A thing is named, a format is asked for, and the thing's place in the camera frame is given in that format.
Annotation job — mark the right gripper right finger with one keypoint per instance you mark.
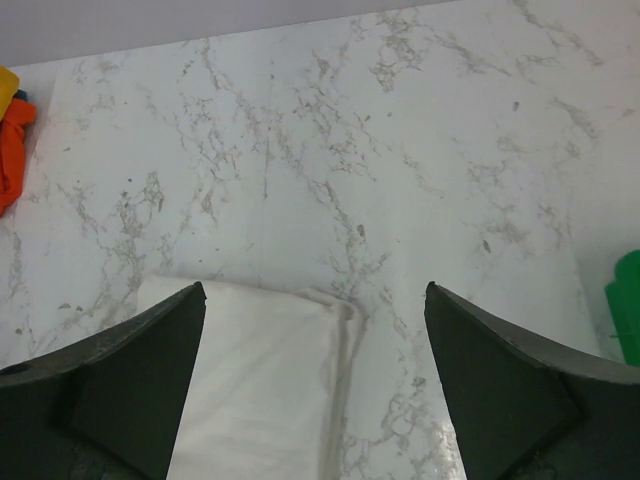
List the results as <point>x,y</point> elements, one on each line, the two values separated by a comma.
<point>526,407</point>

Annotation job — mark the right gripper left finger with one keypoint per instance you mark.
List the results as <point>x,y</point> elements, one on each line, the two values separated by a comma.
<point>108,406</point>

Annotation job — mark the white t shirt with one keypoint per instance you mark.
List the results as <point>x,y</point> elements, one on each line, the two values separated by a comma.
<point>269,386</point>

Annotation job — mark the green plastic tray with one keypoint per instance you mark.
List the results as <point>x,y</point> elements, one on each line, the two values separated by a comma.
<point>623,300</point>

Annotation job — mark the orange folded shirt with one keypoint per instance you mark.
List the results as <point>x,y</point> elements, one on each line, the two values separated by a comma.
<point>18,117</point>

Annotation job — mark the blue folded shirt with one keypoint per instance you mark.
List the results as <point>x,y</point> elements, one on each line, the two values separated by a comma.
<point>21,95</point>

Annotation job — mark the mustard yellow folded shirt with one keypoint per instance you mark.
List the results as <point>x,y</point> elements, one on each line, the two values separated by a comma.
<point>9,85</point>

